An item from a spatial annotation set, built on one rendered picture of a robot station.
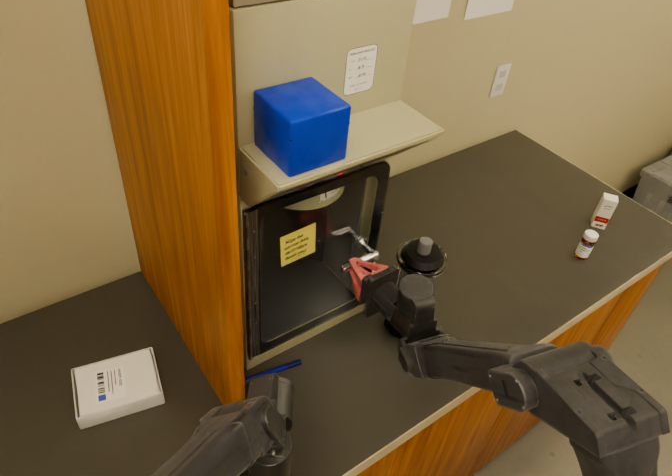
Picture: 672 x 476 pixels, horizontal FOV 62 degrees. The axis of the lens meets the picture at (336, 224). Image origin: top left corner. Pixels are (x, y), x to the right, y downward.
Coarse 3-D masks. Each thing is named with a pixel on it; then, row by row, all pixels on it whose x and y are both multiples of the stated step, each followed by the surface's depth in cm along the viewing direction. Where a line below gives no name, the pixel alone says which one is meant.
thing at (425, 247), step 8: (416, 240) 120; (424, 240) 116; (408, 248) 118; (416, 248) 118; (424, 248) 115; (432, 248) 118; (408, 256) 116; (416, 256) 116; (424, 256) 116; (432, 256) 117; (440, 256) 117; (408, 264) 116; (416, 264) 115; (424, 264) 115; (432, 264) 115; (440, 264) 116
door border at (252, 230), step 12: (252, 216) 92; (252, 228) 93; (252, 240) 95; (252, 252) 97; (252, 264) 99; (252, 276) 101; (252, 288) 103; (252, 300) 105; (252, 312) 107; (252, 324) 109; (252, 336) 111; (252, 348) 114
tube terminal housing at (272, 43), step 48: (288, 0) 74; (336, 0) 78; (384, 0) 83; (240, 48) 74; (288, 48) 78; (336, 48) 83; (384, 48) 89; (240, 96) 78; (384, 96) 96; (240, 144) 83; (240, 192) 89; (240, 240) 96
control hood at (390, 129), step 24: (360, 120) 91; (384, 120) 92; (408, 120) 93; (360, 144) 86; (384, 144) 86; (408, 144) 88; (240, 168) 85; (264, 168) 79; (336, 168) 81; (264, 192) 80
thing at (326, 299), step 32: (320, 192) 98; (352, 192) 103; (384, 192) 109; (288, 224) 98; (320, 224) 103; (352, 224) 109; (320, 256) 109; (352, 256) 116; (288, 288) 109; (320, 288) 116; (352, 288) 123; (288, 320) 116; (320, 320) 123
